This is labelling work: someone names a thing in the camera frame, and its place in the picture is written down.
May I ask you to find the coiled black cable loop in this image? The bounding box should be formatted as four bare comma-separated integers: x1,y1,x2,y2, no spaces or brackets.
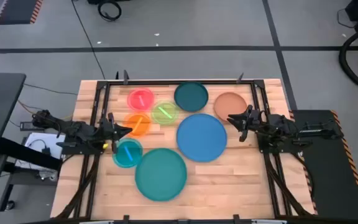
97,0,123,22

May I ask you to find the medium brown plate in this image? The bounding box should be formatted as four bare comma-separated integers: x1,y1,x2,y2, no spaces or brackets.
213,91,248,121

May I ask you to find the large blue plate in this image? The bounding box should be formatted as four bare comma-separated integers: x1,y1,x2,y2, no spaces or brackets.
176,113,228,163

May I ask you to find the large hazard-striped black mat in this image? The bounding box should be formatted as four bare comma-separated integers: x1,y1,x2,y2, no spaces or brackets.
288,108,358,222

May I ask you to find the large green plate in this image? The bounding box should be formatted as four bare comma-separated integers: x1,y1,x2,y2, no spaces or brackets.
134,147,188,202

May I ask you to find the medium dark teal plate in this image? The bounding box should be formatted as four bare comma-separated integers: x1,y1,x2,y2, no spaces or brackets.
173,81,209,113

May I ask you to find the small hazard-striped black mat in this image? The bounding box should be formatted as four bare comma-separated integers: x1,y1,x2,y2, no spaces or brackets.
0,0,45,26

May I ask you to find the small red translucent plate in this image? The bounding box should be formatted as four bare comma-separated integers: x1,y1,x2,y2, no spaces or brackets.
127,87,155,112

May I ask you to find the small green translucent plate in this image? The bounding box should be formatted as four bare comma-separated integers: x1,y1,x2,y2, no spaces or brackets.
150,100,180,126

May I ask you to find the small cyan translucent plate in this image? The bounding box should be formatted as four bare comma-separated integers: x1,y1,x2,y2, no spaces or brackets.
112,138,144,169

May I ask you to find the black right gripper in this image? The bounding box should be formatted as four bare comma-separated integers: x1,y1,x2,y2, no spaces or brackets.
227,105,262,142

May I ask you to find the small black flat device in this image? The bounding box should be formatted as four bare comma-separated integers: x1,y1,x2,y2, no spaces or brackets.
19,121,47,131

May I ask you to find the long black floor cable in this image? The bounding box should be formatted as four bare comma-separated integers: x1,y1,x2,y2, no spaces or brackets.
71,0,106,80

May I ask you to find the small orange translucent plate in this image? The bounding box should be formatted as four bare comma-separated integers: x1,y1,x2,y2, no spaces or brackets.
123,111,152,138

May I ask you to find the thick black hose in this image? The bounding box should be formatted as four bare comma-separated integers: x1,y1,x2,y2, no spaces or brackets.
338,24,358,97

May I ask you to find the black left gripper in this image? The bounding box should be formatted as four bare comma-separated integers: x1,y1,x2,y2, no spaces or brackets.
99,112,133,154

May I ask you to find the black aluminium table frame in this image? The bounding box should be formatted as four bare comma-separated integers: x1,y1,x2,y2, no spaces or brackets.
56,79,316,224

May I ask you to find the white paper sheet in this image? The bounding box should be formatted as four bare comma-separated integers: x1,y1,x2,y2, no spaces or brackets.
14,132,67,182

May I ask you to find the yellow floor cable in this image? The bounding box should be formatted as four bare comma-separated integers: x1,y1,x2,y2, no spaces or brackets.
16,99,74,121

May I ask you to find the black desk crossbar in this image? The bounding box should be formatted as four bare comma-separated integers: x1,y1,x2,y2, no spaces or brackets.
0,136,63,171

